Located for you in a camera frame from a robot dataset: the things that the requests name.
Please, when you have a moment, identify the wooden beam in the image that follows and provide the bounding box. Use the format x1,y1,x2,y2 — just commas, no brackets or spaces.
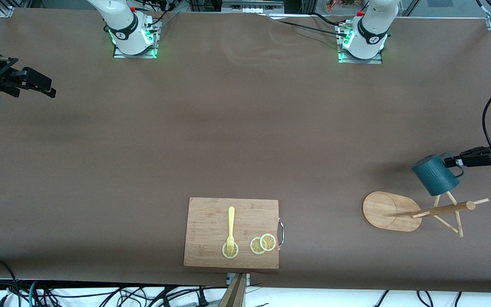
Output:
218,273,247,307

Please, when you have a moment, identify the wooden mug rack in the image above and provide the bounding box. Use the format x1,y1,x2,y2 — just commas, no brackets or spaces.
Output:
362,191,489,238

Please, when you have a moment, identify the bamboo cutting board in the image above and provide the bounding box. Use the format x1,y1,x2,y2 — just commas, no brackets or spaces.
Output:
183,197,285,269

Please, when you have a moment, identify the teal mug yellow inside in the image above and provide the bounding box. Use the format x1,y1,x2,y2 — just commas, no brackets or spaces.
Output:
412,153,465,197

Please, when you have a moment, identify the small metal bracket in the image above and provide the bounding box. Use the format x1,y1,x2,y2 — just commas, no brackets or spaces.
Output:
226,273,251,286

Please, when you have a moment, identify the grey power strip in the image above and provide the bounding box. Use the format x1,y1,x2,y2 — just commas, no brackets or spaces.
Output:
222,0,285,13

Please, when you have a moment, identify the black base power cable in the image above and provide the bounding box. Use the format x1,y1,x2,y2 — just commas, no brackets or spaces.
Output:
267,12,349,37

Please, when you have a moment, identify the brown table cloth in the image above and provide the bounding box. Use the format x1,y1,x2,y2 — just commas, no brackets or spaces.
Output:
0,8,491,295

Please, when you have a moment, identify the yellow plastic fork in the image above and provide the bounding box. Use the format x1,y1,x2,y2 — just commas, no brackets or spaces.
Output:
226,206,236,255

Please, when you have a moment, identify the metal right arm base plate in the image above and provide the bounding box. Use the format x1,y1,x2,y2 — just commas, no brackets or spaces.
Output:
113,19,162,59

